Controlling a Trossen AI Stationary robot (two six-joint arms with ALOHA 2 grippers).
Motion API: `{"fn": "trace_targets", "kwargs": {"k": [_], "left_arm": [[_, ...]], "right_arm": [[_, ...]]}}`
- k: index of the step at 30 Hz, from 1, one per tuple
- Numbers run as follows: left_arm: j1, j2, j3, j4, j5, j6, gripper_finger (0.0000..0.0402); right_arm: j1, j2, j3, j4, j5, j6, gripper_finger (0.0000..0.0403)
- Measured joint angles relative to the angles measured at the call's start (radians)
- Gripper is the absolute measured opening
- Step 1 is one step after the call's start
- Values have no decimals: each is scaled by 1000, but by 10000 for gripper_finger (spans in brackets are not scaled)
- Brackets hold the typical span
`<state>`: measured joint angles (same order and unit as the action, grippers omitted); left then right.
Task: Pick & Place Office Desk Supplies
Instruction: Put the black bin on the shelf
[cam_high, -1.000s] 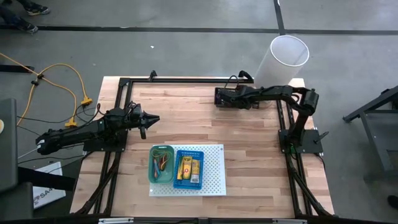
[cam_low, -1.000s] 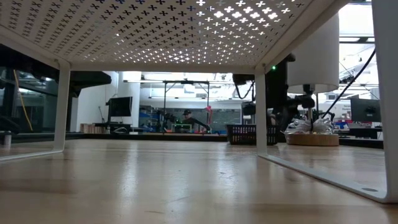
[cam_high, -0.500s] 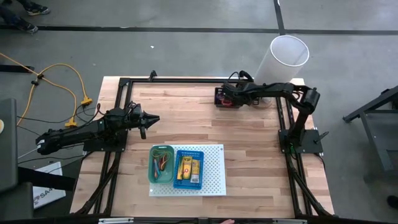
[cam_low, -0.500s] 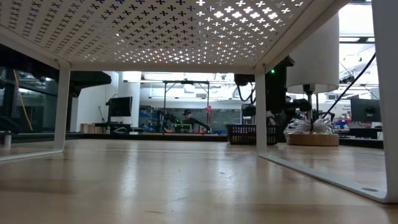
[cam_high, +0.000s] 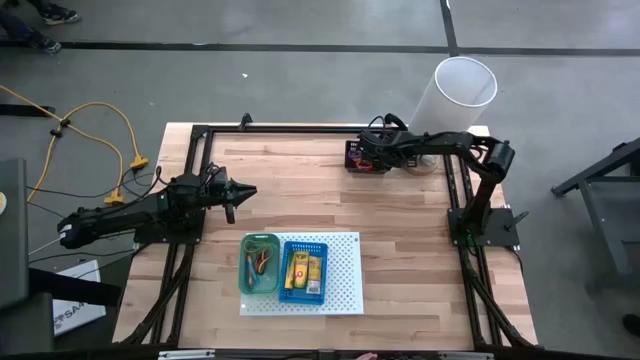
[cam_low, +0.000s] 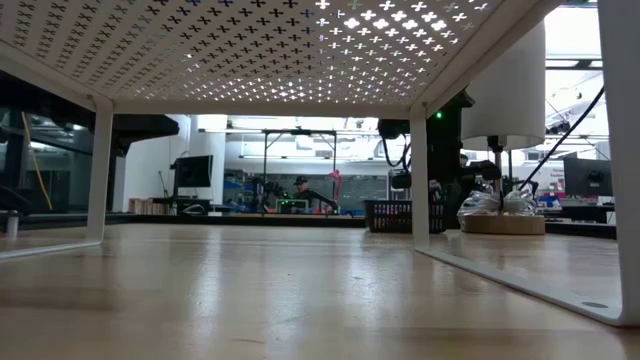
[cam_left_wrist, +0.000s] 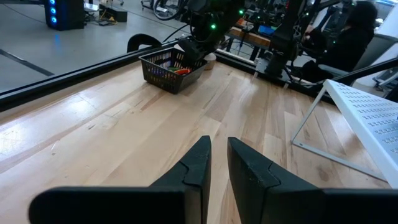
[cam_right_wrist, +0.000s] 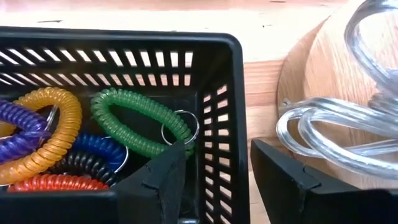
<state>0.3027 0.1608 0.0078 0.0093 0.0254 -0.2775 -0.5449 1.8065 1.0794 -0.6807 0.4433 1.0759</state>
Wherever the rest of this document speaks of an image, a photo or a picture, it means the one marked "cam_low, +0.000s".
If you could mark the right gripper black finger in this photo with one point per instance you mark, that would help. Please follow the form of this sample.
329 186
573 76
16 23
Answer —
401 180
485 170

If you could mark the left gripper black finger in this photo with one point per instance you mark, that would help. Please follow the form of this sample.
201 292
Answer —
142 127

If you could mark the black background robot arm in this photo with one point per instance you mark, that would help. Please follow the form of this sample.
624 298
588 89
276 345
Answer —
327 200
265 189

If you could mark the person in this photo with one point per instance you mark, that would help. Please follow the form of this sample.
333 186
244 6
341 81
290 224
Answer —
464 159
301 189

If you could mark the black plastic basket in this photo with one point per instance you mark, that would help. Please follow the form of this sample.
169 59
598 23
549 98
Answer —
387 215

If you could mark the pink background object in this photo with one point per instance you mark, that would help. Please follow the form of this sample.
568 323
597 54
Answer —
337 180

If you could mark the black computer monitor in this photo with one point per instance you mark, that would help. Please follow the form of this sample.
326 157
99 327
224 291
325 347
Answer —
192 171

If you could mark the wooden blocks stack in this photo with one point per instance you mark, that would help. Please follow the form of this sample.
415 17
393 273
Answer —
150 206

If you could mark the white perforated metal shelf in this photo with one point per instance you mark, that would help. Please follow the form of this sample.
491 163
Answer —
250 50

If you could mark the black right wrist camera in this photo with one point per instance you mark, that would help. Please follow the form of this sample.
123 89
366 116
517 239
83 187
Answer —
392 128

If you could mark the black aluminium table frame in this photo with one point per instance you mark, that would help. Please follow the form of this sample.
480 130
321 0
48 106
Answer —
200 218

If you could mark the black background metal frame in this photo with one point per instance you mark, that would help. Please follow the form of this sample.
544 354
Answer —
300 132

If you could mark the grey metal post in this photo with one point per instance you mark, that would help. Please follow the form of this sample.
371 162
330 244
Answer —
12 225

